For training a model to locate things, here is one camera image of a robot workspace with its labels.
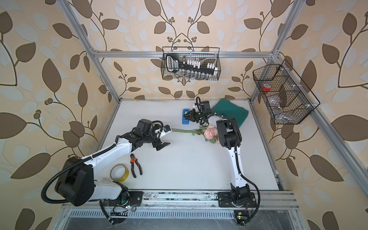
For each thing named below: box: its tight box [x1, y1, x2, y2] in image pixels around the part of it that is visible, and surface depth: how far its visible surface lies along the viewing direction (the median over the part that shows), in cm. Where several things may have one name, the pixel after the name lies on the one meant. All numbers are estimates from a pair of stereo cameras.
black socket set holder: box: [165, 53, 219, 76], surface depth 86 cm
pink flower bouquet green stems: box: [171, 124, 221, 145], surface depth 96 cm
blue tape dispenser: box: [182, 108, 191, 125], surface depth 107 cm
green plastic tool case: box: [211, 98, 249, 128], surface depth 114 cm
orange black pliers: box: [129, 153, 143, 179], surface depth 88 cm
